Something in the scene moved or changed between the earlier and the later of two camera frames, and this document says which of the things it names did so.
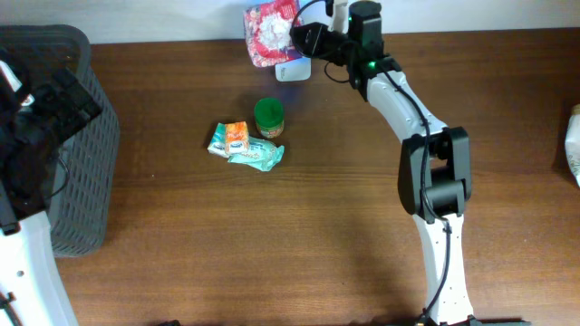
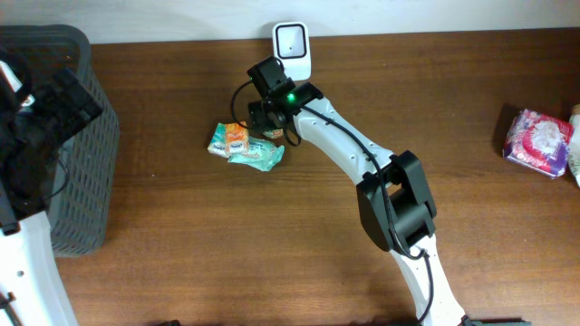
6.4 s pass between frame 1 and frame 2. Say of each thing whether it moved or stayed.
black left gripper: stayed
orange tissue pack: stayed
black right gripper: moved
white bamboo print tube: stayed
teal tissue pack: stayed
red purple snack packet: moved
